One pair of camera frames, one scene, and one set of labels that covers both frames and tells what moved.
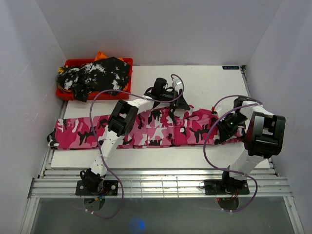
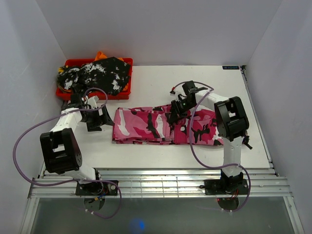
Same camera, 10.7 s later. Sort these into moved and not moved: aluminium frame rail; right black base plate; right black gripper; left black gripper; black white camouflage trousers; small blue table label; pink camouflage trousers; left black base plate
Moved: pink camouflage trousers; right black gripper; left black gripper
Not moved: black white camouflage trousers; small blue table label; right black base plate; left black base plate; aluminium frame rail
